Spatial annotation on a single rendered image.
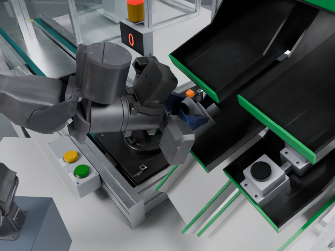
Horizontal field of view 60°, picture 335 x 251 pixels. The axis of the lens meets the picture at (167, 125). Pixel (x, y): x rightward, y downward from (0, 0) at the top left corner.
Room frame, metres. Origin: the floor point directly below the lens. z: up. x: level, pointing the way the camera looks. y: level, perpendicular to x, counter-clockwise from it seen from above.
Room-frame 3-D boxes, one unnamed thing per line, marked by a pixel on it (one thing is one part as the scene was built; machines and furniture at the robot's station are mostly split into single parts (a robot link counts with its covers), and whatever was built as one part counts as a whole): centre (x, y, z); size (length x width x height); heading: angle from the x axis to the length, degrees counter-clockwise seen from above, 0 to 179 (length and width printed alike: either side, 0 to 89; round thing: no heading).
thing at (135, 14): (0.87, 0.09, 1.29); 0.05 x 0.05 x 0.05
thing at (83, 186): (0.58, 0.29, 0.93); 0.21 x 0.07 x 0.06; 39
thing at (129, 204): (0.76, 0.36, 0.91); 0.89 x 0.06 x 0.11; 39
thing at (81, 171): (0.52, 0.24, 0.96); 0.04 x 0.04 x 0.02
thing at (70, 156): (0.58, 0.29, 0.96); 0.04 x 0.04 x 0.02
